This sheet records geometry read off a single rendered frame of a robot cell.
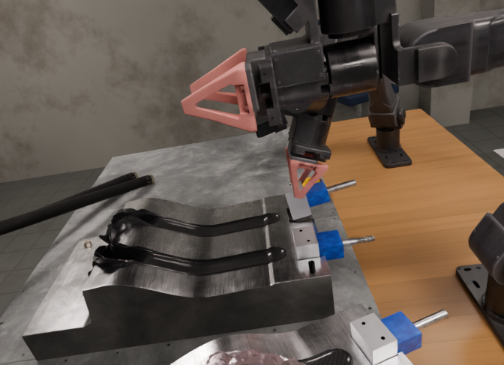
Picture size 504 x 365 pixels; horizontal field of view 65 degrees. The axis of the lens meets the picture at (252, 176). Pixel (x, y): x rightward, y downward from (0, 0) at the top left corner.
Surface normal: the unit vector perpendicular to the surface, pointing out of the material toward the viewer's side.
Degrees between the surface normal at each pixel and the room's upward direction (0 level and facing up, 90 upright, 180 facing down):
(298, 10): 90
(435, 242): 0
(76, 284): 0
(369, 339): 0
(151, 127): 90
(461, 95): 90
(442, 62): 90
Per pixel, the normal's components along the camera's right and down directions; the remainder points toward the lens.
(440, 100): -0.01, 0.46
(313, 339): -0.17, -0.88
